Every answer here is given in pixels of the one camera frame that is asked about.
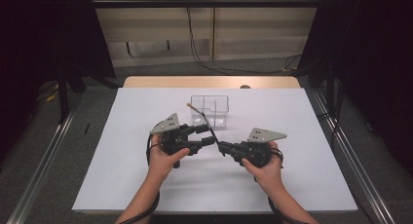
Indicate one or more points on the black metal stand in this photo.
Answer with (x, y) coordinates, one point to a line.
(63, 100)
(330, 94)

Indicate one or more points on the small black floor item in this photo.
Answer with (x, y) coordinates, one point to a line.
(86, 129)

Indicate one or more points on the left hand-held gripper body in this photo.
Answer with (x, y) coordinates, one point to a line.
(175, 141)

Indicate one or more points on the black metal crossbar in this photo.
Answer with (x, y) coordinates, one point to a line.
(227, 3)

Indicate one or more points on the white table sheet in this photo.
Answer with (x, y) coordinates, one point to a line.
(123, 172)

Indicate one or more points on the yellow floor item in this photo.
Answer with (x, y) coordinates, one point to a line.
(52, 97)

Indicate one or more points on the person's left hand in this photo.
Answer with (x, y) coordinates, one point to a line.
(162, 162)

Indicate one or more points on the wooden table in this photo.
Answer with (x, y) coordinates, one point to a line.
(195, 82)

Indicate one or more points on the person's right hand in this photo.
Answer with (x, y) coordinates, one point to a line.
(266, 175)

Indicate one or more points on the clear plastic organizer box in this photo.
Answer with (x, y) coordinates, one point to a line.
(214, 102)

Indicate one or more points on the aluminium floor rail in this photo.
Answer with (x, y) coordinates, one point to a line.
(42, 175)
(360, 165)

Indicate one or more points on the dark table knob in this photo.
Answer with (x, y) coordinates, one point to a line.
(245, 86)

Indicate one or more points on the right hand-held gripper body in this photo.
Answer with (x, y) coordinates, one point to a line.
(263, 135)

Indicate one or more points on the black curtain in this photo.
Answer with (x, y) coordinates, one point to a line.
(373, 55)
(39, 39)

